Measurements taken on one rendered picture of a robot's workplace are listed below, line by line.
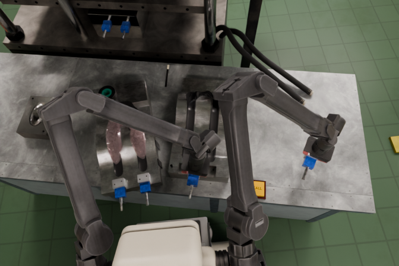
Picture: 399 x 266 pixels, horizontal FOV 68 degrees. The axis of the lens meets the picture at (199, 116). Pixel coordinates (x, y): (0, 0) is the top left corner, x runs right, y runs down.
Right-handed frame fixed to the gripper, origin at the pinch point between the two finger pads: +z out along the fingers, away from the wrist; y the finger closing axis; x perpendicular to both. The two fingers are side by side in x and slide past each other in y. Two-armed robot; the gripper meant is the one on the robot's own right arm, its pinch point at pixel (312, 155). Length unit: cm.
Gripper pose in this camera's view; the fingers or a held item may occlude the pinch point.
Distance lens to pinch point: 130.8
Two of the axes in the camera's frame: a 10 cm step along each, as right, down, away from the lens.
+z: 0.5, 4.3, 9.0
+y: -8.9, -3.9, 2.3
